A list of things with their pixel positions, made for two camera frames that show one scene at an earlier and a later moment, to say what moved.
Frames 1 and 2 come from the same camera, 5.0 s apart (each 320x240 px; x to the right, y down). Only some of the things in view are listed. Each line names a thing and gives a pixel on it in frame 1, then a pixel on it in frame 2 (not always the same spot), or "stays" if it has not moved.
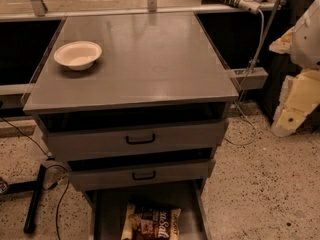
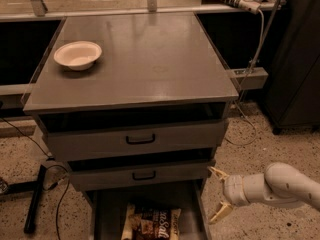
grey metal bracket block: [251, 78] stays
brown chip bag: [151, 223] stays
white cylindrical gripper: [307, 40] → [234, 189]
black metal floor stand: [27, 186] stays
